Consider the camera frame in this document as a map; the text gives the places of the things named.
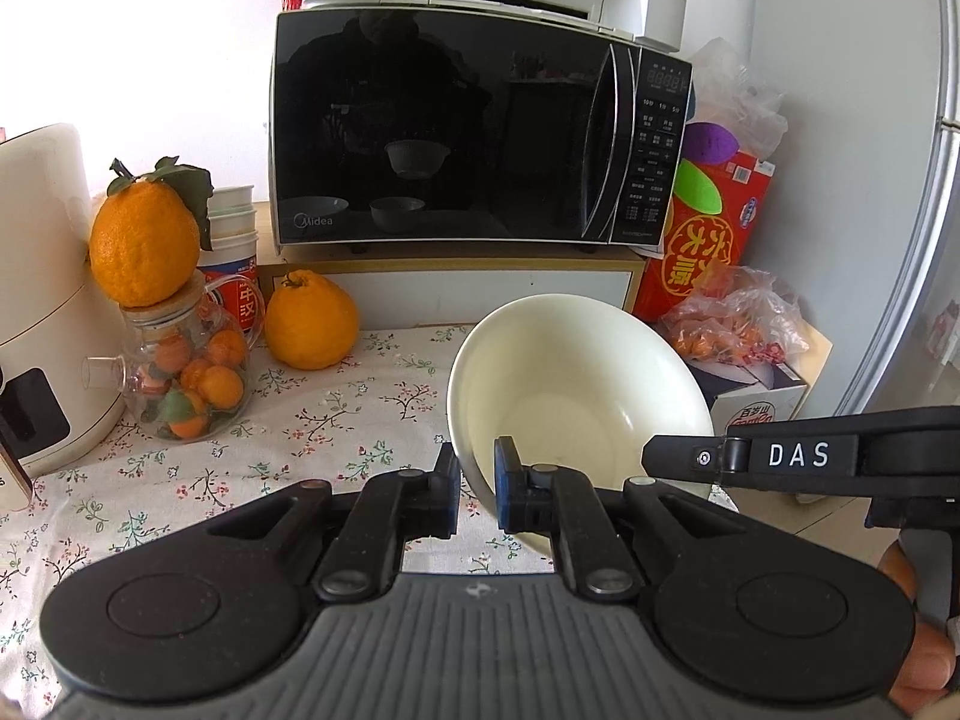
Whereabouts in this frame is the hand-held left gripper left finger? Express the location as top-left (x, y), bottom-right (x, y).
top-left (206, 444), bottom-right (462, 602)

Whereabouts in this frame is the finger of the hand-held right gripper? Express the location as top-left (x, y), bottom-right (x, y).
top-left (641, 431), bottom-right (732, 481)

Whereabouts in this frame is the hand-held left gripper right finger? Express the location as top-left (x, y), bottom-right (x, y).
top-left (493, 435), bottom-right (740, 601)

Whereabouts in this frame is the large white bowl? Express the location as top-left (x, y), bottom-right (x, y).
top-left (447, 294), bottom-right (715, 556)

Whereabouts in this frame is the person's right hand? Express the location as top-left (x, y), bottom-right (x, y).
top-left (877, 540), bottom-right (957, 717)

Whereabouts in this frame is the white cardboard box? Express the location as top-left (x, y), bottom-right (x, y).
top-left (686, 360), bottom-right (811, 437)

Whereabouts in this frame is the plastic bag of kumquats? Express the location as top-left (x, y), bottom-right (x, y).
top-left (660, 266), bottom-right (811, 370)

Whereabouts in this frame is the floral tablecloth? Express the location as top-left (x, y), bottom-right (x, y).
top-left (0, 326), bottom-right (575, 683)

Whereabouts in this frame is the red gift box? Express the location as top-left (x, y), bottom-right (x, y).
top-left (634, 124), bottom-right (777, 323)

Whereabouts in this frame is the wooden microwave stand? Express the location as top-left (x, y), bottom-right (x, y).
top-left (251, 202), bottom-right (647, 331)

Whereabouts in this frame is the large bumpy orange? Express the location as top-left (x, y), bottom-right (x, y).
top-left (264, 268), bottom-right (359, 371)

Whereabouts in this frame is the glass teapot with kumquats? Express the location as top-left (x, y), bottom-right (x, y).
top-left (82, 270), bottom-right (267, 443)

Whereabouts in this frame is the grey refrigerator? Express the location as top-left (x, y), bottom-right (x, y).
top-left (765, 0), bottom-right (960, 425)

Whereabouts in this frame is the stack of paper cups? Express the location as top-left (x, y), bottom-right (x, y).
top-left (196, 184), bottom-right (261, 301)

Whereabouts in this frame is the clear crumpled plastic bag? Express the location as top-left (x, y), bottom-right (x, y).
top-left (686, 37), bottom-right (788, 158)

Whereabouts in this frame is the black microwave oven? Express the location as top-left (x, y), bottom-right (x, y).
top-left (268, 6), bottom-right (695, 256)

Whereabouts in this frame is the leafy orange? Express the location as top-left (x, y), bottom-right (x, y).
top-left (88, 156), bottom-right (215, 308)

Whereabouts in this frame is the cream air fryer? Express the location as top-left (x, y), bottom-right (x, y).
top-left (0, 124), bottom-right (128, 515)

